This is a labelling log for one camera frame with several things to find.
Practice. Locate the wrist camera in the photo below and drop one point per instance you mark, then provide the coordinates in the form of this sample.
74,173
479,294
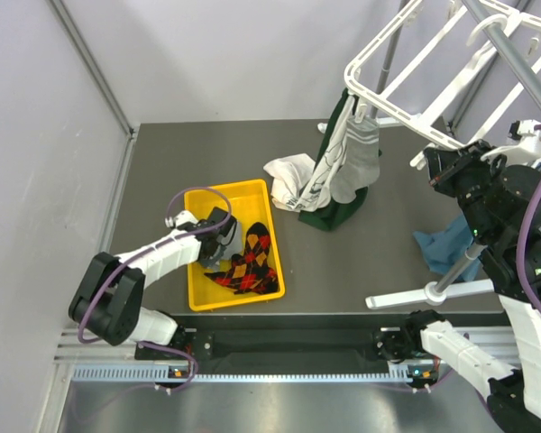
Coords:
524,147
178,221

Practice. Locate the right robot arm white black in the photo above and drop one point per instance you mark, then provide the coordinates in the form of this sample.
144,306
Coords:
501,203

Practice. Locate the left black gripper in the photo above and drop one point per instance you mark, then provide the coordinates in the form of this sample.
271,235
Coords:
210,262

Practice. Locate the yellow plastic bin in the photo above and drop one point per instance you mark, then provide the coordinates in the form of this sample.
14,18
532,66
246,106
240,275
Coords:
249,202

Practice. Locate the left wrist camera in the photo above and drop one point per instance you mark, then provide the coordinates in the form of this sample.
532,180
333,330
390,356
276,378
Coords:
178,221

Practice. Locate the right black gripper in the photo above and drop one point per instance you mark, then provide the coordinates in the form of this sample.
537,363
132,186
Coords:
438,161

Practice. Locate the grey striped sock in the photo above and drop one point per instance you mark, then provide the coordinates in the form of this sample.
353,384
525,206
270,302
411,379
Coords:
361,167

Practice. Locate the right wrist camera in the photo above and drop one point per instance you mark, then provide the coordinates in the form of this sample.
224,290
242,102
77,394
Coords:
524,147

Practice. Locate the white clip hanger frame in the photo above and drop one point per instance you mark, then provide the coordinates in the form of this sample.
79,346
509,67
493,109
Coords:
433,74

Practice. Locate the blue cloth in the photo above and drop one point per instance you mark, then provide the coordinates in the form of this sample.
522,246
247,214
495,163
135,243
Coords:
441,250

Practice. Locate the aluminium cable duct rail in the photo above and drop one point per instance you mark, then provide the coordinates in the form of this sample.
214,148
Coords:
102,363

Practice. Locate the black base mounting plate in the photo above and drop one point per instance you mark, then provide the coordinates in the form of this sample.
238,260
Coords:
368,343

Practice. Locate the green and white sock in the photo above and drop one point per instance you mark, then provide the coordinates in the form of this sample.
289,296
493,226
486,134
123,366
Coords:
315,188

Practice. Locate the white hanger clip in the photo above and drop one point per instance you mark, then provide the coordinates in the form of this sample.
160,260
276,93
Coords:
360,112

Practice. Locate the red black argyle sock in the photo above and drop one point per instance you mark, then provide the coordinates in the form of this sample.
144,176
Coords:
250,271

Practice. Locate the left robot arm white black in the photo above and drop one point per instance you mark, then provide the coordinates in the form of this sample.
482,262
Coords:
108,301

